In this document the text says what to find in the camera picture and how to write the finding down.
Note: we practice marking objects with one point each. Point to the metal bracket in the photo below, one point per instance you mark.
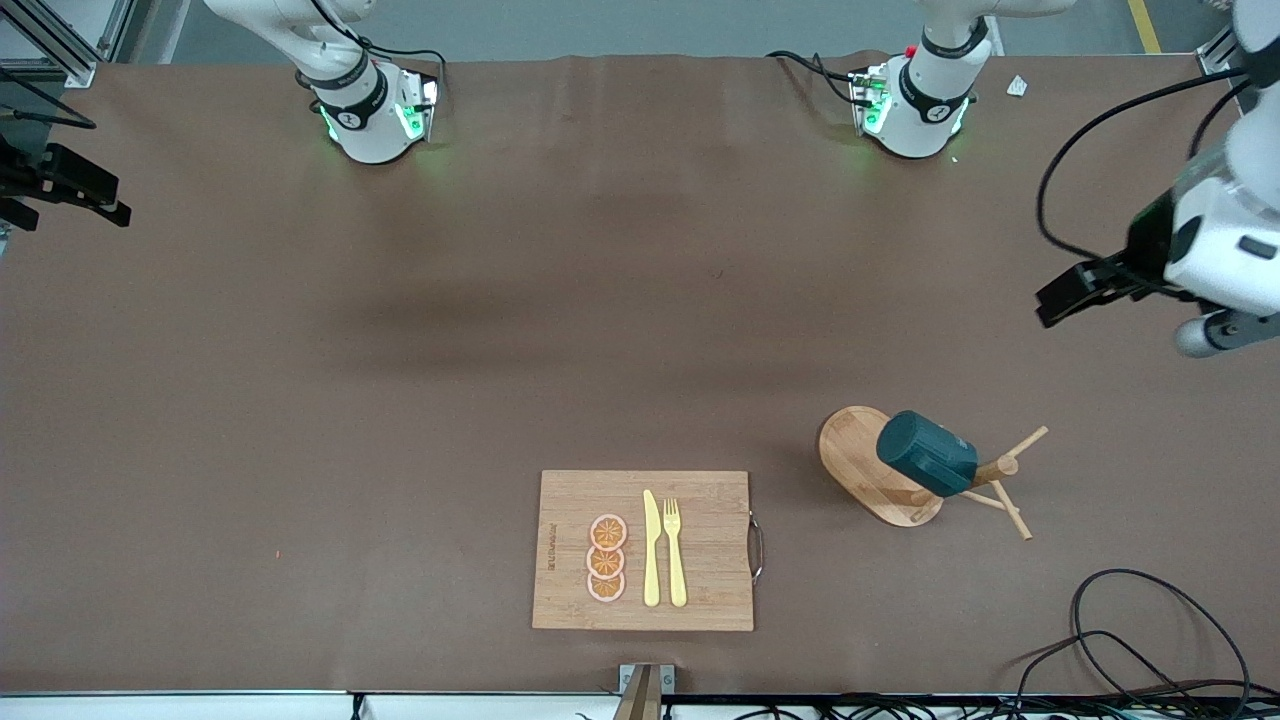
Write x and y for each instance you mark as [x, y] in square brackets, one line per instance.
[645, 690]

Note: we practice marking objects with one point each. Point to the orange slice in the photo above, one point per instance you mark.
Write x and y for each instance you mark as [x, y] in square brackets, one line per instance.
[608, 531]

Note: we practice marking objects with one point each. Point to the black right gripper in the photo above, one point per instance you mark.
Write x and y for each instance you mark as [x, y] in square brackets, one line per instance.
[22, 177]

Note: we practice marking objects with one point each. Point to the white paper scrap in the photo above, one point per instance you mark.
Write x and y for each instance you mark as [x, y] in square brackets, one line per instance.
[1017, 86]

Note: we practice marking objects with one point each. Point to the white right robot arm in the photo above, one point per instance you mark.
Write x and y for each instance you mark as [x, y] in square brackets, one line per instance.
[370, 130]

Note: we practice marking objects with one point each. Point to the aluminium frame post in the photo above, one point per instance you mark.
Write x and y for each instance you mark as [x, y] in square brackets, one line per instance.
[1215, 60]
[75, 60]

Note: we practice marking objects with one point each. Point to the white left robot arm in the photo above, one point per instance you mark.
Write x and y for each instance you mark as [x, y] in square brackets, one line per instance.
[1225, 240]

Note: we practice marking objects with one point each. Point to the yellow plastic fork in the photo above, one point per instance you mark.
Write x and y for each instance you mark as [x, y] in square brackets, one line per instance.
[676, 570]

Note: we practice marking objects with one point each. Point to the brown table cover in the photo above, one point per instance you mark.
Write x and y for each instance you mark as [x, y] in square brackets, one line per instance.
[300, 500]

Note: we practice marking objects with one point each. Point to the wooden cup rack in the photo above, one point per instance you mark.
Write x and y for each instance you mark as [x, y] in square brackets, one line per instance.
[850, 470]

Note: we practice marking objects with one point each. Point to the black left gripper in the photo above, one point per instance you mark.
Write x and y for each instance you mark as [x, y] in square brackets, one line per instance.
[1146, 243]

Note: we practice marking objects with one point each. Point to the wooden cutting board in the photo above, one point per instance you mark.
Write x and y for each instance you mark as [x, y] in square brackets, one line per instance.
[700, 600]

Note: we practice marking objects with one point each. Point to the dark green cup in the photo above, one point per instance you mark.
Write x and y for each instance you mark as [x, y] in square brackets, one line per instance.
[925, 455]

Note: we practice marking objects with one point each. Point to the yellow plastic knife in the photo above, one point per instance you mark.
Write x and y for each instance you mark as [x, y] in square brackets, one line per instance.
[651, 560]

